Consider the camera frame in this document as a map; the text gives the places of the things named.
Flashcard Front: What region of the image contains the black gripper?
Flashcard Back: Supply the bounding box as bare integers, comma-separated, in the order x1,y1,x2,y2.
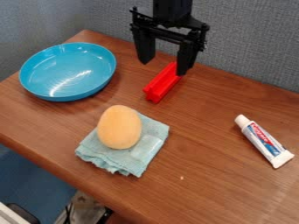
129,0,211,76

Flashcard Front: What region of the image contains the white toothpaste tube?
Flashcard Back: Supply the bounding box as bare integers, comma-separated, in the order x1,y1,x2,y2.
235,115,295,169

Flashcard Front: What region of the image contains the blue plate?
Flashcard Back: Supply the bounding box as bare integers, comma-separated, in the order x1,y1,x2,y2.
18,42,117,102

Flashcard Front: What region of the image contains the red plastic block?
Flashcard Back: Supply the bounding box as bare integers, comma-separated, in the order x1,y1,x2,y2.
142,62,181,103

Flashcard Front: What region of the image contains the orange egg-shaped sponge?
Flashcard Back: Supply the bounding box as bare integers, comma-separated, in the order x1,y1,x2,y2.
97,105,142,150

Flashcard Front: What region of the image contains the light blue folded cloth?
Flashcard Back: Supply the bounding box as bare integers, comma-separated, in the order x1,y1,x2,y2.
74,113,169,178

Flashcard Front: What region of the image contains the dark object at corner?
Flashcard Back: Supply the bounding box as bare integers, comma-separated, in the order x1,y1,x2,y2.
0,202,41,224

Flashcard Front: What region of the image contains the table leg frame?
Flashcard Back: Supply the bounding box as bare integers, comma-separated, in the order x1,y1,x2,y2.
53,191,113,224

